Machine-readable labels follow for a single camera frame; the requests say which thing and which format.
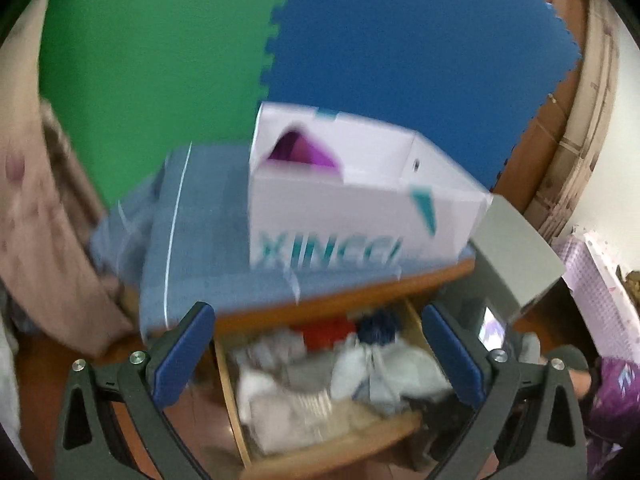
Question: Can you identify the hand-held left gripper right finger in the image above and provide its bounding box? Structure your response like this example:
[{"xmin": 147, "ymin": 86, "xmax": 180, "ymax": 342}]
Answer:
[{"xmin": 421, "ymin": 302, "xmax": 588, "ymax": 480}]

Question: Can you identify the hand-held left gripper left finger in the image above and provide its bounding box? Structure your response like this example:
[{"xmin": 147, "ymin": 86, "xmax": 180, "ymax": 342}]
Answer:
[{"xmin": 54, "ymin": 301, "xmax": 217, "ymax": 480}]

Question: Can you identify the dark blue underwear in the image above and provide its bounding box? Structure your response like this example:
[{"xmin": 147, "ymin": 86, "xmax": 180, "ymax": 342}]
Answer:
[{"xmin": 357, "ymin": 310, "xmax": 401, "ymax": 346}]

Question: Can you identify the white underwear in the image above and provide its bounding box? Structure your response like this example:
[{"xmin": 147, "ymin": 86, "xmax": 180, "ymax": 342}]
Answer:
[{"xmin": 235, "ymin": 330, "xmax": 351, "ymax": 453}]

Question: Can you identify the grey underwear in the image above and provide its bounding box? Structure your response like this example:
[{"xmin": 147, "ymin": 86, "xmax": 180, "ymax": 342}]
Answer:
[{"xmin": 280, "ymin": 360, "xmax": 341, "ymax": 396}]

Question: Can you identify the red underwear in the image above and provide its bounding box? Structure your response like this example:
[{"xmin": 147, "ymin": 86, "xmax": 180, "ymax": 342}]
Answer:
[{"xmin": 295, "ymin": 320, "xmax": 358, "ymax": 351}]

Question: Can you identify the white cardboard shoe box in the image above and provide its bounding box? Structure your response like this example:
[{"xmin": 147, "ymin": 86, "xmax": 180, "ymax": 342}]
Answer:
[{"xmin": 247, "ymin": 101, "xmax": 493, "ymax": 268}]

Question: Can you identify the grey cabinet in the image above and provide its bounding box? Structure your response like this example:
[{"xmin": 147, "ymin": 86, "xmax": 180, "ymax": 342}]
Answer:
[{"xmin": 470, "ymin": 195, "xmax": 566, "ymax": 323}]

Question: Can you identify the purple dotted sheet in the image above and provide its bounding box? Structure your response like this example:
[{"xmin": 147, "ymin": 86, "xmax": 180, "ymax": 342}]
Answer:
[{"xmin": 555, "ymin": 232, "xmax": 640, "ymax": 361}]

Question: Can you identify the blue plaid cloth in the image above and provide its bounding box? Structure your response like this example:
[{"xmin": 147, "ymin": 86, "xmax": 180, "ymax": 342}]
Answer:
[{"xmin": 90, "ymin": 142, "xmax": 476, "ymax": 336}]

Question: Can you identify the wooden nightstand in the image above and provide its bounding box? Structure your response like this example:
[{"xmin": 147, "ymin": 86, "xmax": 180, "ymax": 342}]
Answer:
[{"xmin": 212, "ymin": 254, "xmax": 478, "ymax": 333}]

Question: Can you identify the person's purple jacket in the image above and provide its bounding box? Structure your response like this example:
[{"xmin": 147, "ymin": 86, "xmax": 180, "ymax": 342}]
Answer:
[{"xmin": 585, "ymin": 357, "xmax": 640, "ymax": 480}]

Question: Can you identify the beige flower print curtain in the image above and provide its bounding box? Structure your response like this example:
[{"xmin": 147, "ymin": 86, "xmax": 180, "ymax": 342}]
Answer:
[{"xmin": 0, "ymin": 100, "xmax": 136, "ymax": 356}]

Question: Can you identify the purple cloth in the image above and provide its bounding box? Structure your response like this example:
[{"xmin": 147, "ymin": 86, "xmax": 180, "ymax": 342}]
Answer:
[{"xmin": 265, "ymin": 130, "xmax": 343, "ymax": 173}]

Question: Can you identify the blue foam mat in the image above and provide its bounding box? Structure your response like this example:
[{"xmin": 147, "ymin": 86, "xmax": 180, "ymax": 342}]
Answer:
[{"xmin": 250, "ymin": 0, "xmax": 583, "ymax": 196}]

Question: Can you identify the green foam mat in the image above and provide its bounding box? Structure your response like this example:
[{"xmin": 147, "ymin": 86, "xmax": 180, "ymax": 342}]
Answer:
[{"xmin": 37, "ymin": 0, "xmax": 293, "ymax": 211}]

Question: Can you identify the wooden door frame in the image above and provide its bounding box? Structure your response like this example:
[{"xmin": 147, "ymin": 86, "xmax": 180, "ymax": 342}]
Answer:
[{"xmin": 492, "ymin": 0, "xmax": 621, "ymax": 241}]

